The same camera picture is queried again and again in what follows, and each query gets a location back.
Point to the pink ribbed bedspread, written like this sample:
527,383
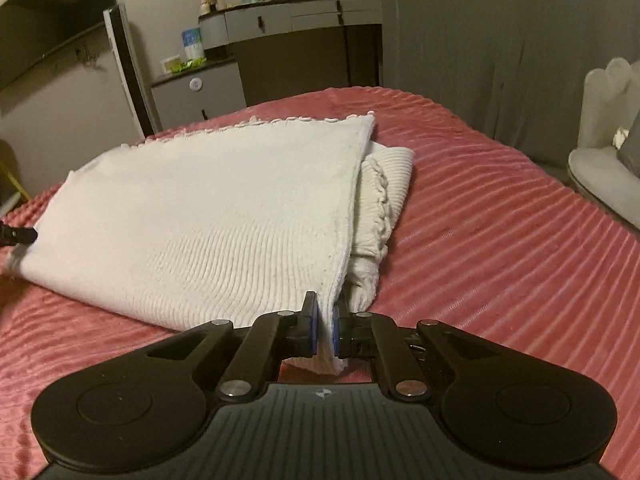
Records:
500,270

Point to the white standing tower unit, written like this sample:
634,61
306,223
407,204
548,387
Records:
125,70

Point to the grey curtain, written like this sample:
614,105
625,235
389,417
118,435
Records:
475,35

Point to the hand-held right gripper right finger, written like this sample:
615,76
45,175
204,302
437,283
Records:
336,332

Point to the white ribbed knit sweater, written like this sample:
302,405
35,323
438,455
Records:
200,210

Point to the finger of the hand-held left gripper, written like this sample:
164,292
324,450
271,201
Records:
17,235

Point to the blue and white box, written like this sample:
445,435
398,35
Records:
192,44

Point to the grey nightstand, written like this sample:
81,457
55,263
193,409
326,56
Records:
210,95

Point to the grey shell-shaped chair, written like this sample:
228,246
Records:
600,110

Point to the grey dressing table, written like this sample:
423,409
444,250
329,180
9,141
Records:
300,20

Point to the green packet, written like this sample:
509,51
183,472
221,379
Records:
192,64

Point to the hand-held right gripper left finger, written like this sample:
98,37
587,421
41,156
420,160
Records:
312,327

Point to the small white box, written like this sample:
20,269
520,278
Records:
170,64

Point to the grey bow cushion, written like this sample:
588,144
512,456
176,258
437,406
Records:
631,152

